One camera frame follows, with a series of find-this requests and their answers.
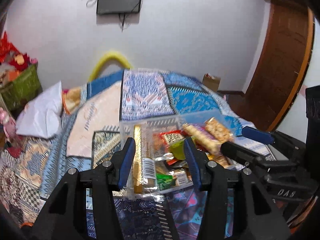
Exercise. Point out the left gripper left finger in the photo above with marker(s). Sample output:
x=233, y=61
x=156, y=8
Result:
x=64, y=214

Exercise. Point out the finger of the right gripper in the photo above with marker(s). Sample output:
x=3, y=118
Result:
x=243, y=155
x=257, y=134

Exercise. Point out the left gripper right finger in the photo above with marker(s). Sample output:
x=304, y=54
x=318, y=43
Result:
x=255, y=214

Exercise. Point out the purple label crisp roll pack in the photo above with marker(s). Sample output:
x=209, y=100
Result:
x=203, y=138

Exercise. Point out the orange puffed snack bag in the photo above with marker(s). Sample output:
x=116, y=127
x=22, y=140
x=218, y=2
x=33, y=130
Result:
x=218, y=130

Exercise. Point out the red peanut snack bag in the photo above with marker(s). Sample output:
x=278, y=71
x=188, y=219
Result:
x=171, y=137

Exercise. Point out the green pea snack bag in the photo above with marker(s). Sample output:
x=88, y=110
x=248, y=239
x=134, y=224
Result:
x=165, y=181

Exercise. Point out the gold-edged sesame bar pack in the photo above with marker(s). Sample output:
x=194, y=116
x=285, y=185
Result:
x=143, y=174

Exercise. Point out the clear wrapped biscuit pack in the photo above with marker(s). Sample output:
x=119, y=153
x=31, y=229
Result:
x=181, y=178

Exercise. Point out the brown wooden door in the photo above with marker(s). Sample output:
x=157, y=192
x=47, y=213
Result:
x=281, y=66

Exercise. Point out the small cardboard box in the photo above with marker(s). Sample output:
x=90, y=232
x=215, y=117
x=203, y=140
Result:
x=211, y=82

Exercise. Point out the clear plastic storage bin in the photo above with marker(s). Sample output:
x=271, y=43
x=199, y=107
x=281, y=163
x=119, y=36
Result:
x=159, y=165

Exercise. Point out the patchwork patterned bedspread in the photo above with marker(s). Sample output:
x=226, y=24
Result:
x=91, y=134

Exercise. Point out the white pillow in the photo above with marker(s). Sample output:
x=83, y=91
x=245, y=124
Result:
x=41, y=117

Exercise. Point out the pink plush toy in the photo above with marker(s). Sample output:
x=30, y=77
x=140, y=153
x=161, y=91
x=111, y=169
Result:
x=9, y=127

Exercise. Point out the green storage basket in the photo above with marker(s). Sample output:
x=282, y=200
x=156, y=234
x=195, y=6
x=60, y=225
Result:
x=17, y=93

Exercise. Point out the yellow curved tube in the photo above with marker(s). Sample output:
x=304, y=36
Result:
x=109, y=58

